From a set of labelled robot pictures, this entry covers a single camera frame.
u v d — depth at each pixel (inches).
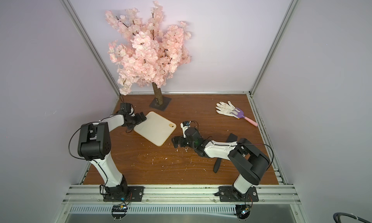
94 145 20.1
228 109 43.2
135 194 28.7
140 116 36.4
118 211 28.4
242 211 27.3
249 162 17.5
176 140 30.5
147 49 22.6
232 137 37.4
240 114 41.6
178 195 29.2
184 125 31.1
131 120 33.3
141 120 36.2
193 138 26.8
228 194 28.6
